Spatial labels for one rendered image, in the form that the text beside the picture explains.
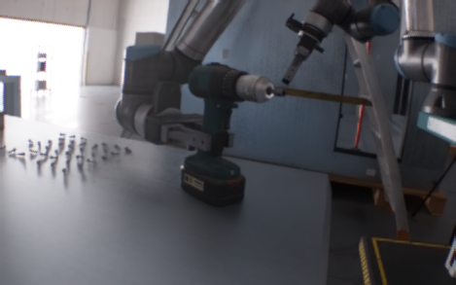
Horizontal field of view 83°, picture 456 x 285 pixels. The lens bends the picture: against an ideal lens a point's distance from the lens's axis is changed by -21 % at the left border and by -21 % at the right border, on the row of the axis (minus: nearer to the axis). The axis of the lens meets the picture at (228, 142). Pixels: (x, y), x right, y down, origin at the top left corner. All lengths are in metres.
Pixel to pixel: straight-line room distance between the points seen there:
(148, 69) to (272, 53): 1.94
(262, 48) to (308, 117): 0.67
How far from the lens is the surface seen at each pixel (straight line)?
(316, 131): 2.57
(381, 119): 1.88
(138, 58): 0.75
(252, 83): 0.48
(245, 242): 0.45
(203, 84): 0.54
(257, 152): 2.70
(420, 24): 1.24
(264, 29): 2.66
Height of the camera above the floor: 0.87
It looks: 13 degrees down
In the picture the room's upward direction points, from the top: 5 degrees clockwise
